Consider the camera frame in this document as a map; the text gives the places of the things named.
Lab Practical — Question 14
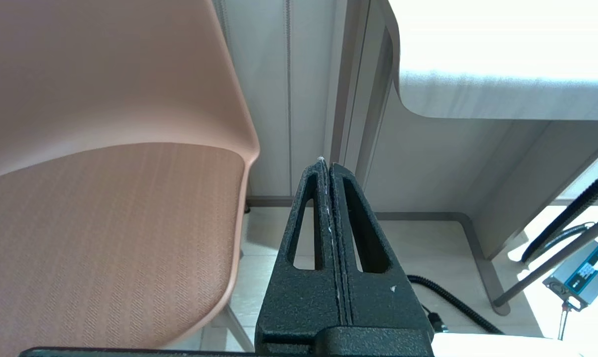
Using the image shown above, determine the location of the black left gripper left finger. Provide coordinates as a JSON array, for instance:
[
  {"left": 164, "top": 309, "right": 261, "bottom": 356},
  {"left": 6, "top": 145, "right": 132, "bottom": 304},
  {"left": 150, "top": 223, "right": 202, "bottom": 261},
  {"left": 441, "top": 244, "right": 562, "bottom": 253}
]
[{"left": 255, "top": 157, "right": 342, "bottom": 345}]

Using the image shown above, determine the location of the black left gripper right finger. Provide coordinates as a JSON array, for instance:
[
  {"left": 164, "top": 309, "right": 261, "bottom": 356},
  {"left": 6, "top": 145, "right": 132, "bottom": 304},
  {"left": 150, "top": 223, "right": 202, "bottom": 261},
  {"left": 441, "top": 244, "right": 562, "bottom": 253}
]
[{"left": 330, "top": 162, "right": 434, "bottom": 332}]

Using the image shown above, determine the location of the light wood shelf table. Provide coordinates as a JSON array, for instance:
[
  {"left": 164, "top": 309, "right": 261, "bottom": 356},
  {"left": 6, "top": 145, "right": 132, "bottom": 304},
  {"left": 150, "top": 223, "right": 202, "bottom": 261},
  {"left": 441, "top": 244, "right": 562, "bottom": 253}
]
[{"left": 328, "top": 0, "right": 598, "bottom": 316}]

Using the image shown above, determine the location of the pinkish brown chair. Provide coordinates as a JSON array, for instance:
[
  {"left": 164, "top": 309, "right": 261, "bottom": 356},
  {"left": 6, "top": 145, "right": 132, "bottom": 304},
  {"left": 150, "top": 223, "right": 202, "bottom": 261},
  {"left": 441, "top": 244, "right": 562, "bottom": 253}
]
[{"left": 0, "top": 0, "right": 261, "bottom": 351}]

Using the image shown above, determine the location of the black corrugated floor cable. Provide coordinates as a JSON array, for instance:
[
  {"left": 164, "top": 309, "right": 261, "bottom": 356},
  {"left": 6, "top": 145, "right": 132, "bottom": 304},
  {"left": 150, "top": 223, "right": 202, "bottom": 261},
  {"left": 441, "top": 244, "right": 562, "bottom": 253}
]
[{"left": 407, "top": 274, "right": 503, "bottom": 334}]

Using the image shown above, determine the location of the black power supply cable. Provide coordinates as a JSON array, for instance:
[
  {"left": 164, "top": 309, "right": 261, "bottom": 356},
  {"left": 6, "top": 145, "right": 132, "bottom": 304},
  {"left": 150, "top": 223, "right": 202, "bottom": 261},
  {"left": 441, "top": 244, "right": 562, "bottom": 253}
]
[{"left": 521, "top": 163, "right": 598, "bottom": 264}]

